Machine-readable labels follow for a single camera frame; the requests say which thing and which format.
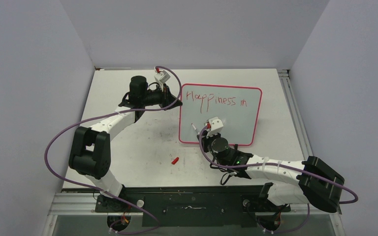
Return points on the red marker cap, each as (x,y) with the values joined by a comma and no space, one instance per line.
(174,161)

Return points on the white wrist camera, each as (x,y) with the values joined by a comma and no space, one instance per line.
(161,76)
(214,126)

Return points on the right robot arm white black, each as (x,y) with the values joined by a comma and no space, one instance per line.
(310,181)

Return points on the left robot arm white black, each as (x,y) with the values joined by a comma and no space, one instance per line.
(90,154)

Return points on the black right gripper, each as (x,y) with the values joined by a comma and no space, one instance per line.
(204,140)

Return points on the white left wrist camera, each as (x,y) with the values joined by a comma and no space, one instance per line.
(161,76)

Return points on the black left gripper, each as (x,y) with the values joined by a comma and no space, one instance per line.
(167,99)

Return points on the aluminium front frame rail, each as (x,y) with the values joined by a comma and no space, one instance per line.
(84,204)

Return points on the aluminium right side rail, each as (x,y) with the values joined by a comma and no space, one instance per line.
(300,129)

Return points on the pink framed whiteboard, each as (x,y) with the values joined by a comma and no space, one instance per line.
(237,107)

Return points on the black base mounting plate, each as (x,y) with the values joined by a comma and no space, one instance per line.
(203,206)

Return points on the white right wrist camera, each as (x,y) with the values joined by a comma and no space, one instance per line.
(214,126)

